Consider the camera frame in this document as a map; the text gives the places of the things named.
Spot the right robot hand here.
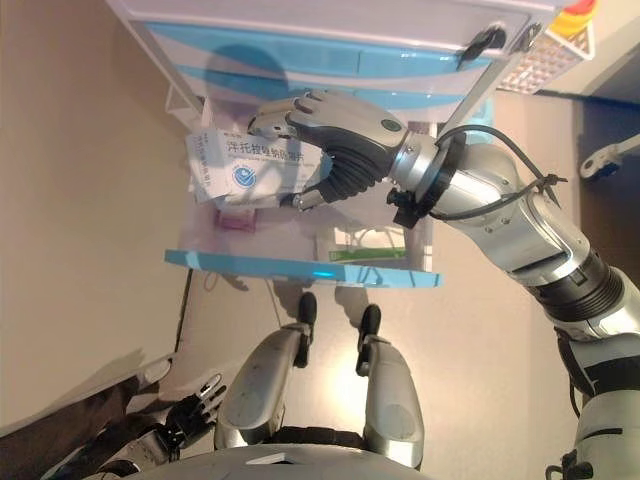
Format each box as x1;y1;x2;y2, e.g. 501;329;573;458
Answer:
247;89;414;211

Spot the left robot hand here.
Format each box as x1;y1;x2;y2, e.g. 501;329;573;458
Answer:
167;372;229;444

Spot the blue white medicine box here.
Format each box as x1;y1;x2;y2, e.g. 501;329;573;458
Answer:
183;125;335;209

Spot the large green white medicine box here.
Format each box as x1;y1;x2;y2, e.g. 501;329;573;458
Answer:
327;224;409;264

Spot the pink white medicine box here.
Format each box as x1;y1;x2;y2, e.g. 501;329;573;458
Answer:
214;207;259;234

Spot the white person shoe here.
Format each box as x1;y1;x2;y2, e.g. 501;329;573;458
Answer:
142;357;174;384

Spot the left robot leg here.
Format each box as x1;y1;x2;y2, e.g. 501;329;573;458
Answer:
213;292;319;446

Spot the robot leg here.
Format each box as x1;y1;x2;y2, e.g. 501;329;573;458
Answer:
213;292;319;446
355;304;426;471

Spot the grey robot torso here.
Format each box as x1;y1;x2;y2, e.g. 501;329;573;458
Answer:
119;424;416;480

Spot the black floor strip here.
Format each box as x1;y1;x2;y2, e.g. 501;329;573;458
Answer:
172;269;194;351

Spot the white medical cart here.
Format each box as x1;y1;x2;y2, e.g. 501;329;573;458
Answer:
104;0;556;131

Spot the black cart lock key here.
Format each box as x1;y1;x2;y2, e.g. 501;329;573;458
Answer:
457;22;506;66

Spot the right robot leg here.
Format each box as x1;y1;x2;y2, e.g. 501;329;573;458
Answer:
355;304;426;471

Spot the small metal cart lock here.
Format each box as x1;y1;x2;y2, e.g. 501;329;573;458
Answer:
510;22;544;54

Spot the white mesh basket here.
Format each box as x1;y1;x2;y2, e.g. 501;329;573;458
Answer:
494;24;596;96

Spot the bed caster wheel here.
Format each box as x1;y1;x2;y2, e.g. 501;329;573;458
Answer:
579;134;626;179

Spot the yellow sharps container red lid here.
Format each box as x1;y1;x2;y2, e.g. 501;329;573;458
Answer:
549;0;601;44

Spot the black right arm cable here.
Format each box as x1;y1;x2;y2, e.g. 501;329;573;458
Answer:
434;124;569;221

